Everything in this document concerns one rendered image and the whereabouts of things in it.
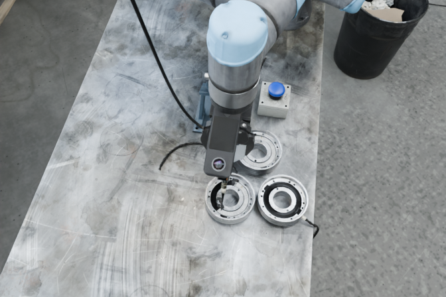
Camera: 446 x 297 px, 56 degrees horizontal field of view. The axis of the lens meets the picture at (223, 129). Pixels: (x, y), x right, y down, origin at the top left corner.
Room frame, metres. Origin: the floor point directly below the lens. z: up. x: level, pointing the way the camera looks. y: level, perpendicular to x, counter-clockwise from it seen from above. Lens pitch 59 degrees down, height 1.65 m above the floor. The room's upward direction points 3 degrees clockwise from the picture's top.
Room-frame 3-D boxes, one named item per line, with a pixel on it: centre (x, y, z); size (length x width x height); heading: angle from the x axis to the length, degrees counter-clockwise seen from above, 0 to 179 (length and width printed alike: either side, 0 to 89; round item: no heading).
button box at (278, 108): (0.59, -0.12, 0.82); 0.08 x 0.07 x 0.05; 174
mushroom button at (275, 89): (0.59, -0.12, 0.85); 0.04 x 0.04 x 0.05
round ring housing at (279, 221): (0.33, -0.13, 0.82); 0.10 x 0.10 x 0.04
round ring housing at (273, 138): (0.44, -0.08, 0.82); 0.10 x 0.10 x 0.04
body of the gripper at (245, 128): (0.39, -0.01, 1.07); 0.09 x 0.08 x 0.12; 175
